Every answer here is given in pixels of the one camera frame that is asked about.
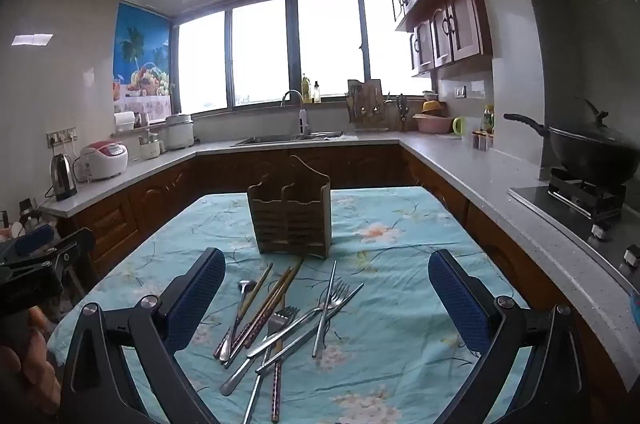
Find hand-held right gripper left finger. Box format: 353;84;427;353
59;247;227;424

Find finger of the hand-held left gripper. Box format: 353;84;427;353
0;224;56;262
2;228;97;276

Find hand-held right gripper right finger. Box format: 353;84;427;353
427;248;593;424

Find stainless steel spoon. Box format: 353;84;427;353
214;279;258;360

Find plain wooden chopstick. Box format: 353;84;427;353
232;262;274;330

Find patterned wooden chopstick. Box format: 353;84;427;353
231;258;305;362
270;294;287;422
223;266;293;369

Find stainless steel fork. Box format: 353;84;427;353
246;279;352;359
219;306;323;397
242;305;301;424

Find wooden utensil holder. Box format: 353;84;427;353
247;155;332;259

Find person's left hand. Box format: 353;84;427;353
0;308;62;416

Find steel electric kettle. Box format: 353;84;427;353
50;153;78;202

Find floral turquoise tablecloth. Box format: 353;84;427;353
47;186;533;424

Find red and white rice cooker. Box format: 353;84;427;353
80;140;129;181

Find grey kitchen countertop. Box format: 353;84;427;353
40;131;640;400

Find small white cooking appliance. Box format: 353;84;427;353
138;130;167;160

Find wooden lower cabinets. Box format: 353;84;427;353
55;144;631;424

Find gas stove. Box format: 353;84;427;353
509;169;640;295

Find large white rice cooker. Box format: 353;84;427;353
165;113;196;151

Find steel sink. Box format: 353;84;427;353
231;131;346;147

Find pink basin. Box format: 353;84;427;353
413;113;456;135

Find black wok with lid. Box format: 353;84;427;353
504;98;640;187

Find fruit print roller blind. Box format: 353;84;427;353
112;1;176;115

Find chrome faucet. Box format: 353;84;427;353
281;90;310;140

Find dish rack with cutting boards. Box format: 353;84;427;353
346;79;390;132

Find kitchen window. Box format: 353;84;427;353
172;0;433;115

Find wall power outlet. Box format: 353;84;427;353
46;127;78;148

